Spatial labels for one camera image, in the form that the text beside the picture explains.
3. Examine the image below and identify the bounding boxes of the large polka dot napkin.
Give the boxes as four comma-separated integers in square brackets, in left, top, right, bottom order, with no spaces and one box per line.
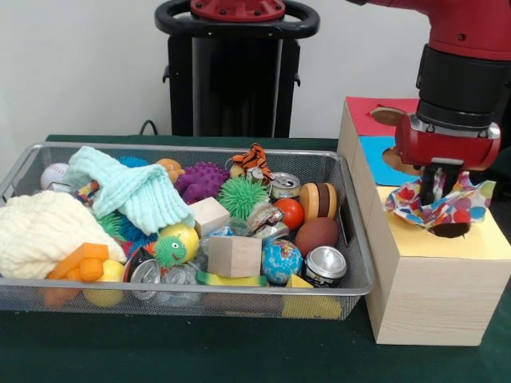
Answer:
[384,169,497,231]

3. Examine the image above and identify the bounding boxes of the orange ball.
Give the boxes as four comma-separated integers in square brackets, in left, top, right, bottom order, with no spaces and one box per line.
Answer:
[273,198,306,231]

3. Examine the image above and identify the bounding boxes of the purple spiky toy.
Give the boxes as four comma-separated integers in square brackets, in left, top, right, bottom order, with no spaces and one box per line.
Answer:
[174,161,232,204]

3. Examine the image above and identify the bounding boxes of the plain wooden cube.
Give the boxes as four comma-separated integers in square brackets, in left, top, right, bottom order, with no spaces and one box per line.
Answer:
[188,196,232,239]
[207,235,263,279]

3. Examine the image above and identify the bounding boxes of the plush tiger toy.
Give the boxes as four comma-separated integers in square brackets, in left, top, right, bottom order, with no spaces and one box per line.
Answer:
[232,143,276,187]

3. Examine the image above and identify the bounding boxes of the green spiky ball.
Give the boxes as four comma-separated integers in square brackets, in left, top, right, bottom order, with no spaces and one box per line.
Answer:
[217,176,271,219]

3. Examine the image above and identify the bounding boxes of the large dark green tablecloth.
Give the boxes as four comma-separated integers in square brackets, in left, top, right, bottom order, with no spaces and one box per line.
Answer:
[0,134,511,383]

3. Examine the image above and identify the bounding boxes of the white baseball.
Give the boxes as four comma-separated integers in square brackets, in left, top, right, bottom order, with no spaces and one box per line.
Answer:
[40,162,71,191]

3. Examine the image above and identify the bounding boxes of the cream knitted cloth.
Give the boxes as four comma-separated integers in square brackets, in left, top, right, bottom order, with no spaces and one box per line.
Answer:
[0,190,128,280]

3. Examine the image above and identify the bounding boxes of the toy hamburger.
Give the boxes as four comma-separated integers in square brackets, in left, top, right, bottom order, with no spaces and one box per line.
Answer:
[299,182,339,221]

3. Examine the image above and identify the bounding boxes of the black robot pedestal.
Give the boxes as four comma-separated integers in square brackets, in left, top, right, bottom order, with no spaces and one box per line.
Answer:
[154,0,320,139]

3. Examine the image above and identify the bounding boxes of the mint green cloth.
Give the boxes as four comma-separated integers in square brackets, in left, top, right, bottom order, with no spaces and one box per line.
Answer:
[63,145,196,235]

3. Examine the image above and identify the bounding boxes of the shallow clear mesh bin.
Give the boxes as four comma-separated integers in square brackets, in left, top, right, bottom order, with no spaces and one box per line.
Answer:
[0,142,377,320]

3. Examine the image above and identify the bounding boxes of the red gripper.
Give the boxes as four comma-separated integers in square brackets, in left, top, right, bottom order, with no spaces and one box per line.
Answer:
[394,113,502,207]

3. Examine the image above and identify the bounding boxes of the wooden box with three holes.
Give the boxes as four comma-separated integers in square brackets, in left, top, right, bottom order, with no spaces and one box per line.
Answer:
[336,96,511,346]

